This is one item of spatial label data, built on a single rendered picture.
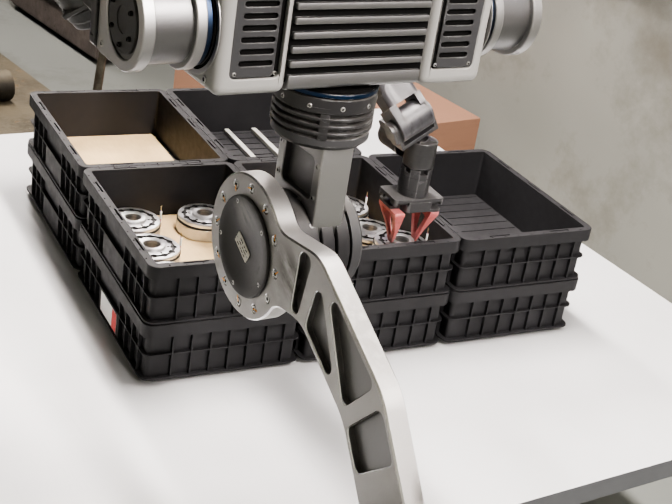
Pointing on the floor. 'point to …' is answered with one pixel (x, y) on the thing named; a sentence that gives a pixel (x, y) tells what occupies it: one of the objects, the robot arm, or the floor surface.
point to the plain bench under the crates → (320, 398)
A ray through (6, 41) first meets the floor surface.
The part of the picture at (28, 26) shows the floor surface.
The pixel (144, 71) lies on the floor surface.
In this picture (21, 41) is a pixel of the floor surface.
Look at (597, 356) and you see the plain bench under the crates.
